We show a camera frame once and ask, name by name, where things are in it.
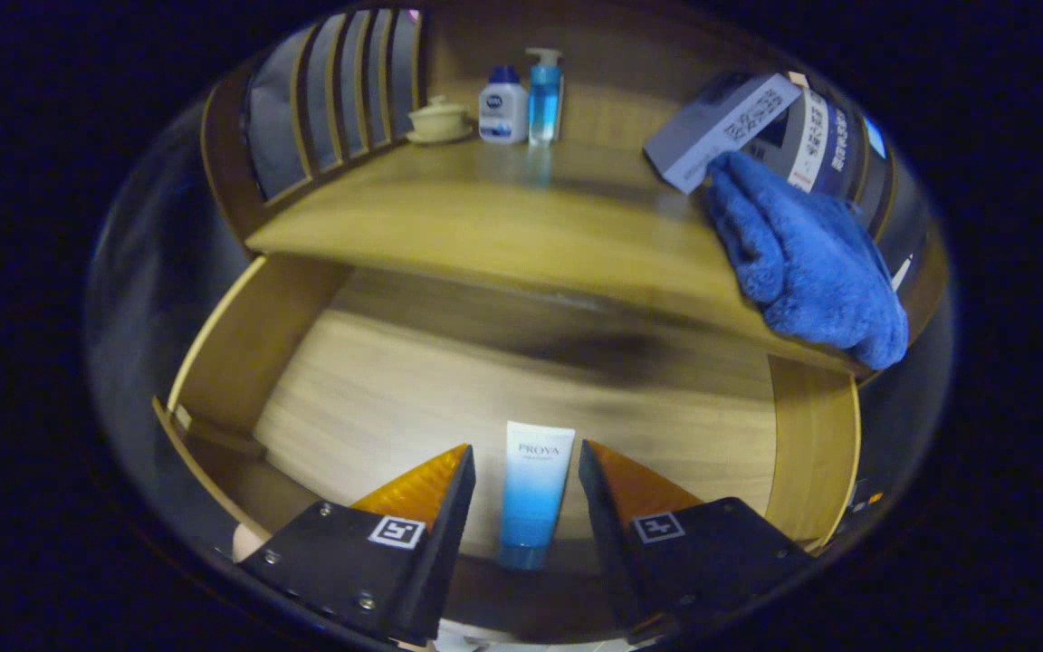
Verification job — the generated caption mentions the blue pump bottle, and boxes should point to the blue pump bottle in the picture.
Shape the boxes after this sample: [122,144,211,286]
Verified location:
[525,47,564,148]

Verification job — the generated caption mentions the wooden drawer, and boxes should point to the wooden drawer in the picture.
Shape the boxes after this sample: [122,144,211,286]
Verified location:
[152,254,862,635]

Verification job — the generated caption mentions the dark blue spine book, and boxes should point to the dark blue spine book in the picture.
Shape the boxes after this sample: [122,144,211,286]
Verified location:
[816,104,862,202]

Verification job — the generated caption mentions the leaning grey book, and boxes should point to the leaning grey book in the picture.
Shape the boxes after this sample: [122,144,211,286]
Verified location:
[644,72,803,195]

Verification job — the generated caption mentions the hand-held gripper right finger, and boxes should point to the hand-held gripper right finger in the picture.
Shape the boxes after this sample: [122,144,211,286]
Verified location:
[578,439,817,646]

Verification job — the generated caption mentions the white spine book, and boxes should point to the white spine book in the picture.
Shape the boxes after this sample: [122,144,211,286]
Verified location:
[784,88,835,193]

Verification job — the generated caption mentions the blue towel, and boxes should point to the blue towel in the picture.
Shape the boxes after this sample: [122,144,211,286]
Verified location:
[701,150,910,370]

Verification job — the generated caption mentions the white bottle with blue cap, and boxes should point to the white bottle with blue cap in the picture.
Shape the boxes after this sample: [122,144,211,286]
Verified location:
[478,65,530,146]

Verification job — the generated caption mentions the person's leg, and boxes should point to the person's leg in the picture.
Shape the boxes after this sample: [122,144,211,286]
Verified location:
[232,523,271,562]

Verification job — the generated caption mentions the blue and white tube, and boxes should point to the blue and white tube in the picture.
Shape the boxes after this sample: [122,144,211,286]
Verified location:
[496,421,577,571]

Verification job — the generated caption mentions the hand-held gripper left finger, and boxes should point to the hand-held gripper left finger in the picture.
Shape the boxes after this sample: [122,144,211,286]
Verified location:
[236,443,477,648]

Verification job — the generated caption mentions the wooden cabinet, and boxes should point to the wooden cabinet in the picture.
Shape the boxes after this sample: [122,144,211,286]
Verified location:
[200,5,952,381]

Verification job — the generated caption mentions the wooden countertop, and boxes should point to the wooden countertop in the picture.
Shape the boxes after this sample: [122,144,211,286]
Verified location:
[245,136,876,377]

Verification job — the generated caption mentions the beige lidded teacup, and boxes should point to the beige lidded teacup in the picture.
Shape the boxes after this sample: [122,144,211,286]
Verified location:
[406,95,475,146]

